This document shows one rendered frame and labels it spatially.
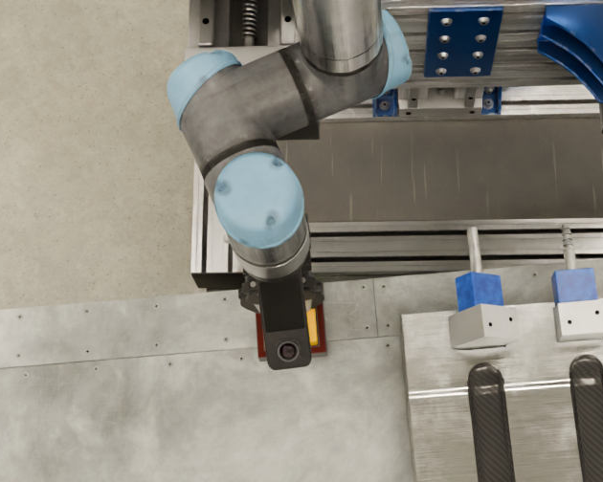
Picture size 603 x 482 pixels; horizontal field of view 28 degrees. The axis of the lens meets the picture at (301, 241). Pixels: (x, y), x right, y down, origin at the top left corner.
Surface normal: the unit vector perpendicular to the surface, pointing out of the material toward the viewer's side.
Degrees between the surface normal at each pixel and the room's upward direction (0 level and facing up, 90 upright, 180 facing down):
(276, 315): 31
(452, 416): 2
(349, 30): 86
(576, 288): 0
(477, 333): 53
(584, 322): 0
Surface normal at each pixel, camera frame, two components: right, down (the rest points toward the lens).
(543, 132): -0.06, -0.31
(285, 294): 0.01, 0.22
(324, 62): -0.35, 0.88
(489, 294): 0.54, -0.30
